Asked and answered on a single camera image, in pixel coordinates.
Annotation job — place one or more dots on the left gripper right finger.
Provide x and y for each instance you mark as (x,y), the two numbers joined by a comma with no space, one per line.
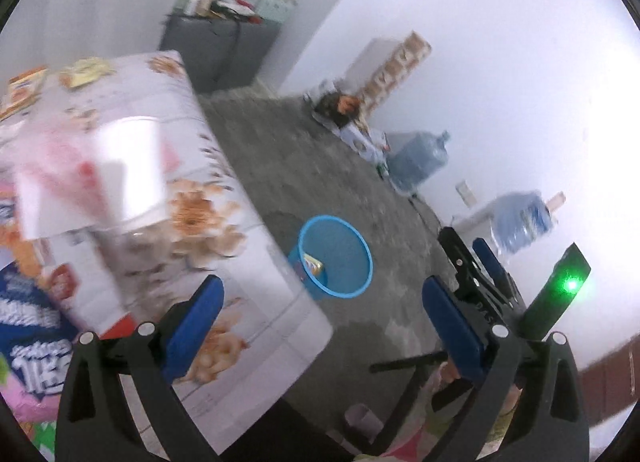
(549,421)

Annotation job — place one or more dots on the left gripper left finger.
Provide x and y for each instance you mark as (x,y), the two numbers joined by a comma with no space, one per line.
(94,421)

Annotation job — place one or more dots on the purple blue snack bag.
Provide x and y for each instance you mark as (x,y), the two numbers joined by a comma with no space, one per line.
(36,337)

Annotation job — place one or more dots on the white yogurt bottle red cap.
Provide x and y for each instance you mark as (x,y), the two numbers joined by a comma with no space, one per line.
(75,277)

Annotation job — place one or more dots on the blue plastic trash bin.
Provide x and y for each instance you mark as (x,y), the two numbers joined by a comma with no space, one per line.
(331,258)

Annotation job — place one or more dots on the water dispenser with jug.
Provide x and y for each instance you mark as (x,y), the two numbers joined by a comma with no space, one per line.
(511,222)

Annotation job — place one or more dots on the blue water jug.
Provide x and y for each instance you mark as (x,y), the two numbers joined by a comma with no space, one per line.
(413,157)

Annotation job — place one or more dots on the floral tablecloth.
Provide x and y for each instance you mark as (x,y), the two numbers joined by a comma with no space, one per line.
(131,159)

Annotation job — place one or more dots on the black orange bag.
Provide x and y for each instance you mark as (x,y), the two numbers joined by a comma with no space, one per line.
(341,109)

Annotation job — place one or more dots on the patterned tall board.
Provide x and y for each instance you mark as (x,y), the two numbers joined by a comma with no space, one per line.
(398,66)

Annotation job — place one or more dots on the yellow green snack packet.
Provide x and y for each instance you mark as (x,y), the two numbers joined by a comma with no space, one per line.
(84,72)

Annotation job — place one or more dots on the orange noodle packet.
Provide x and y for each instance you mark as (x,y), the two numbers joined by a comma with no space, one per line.
(23,90)

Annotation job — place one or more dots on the grey cabinet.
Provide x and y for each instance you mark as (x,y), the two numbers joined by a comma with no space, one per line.
(219,54)

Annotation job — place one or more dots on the mint green organizer box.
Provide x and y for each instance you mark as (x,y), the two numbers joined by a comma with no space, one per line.
(276,11)

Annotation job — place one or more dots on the white small bottle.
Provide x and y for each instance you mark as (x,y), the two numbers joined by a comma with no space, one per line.
(191,7)

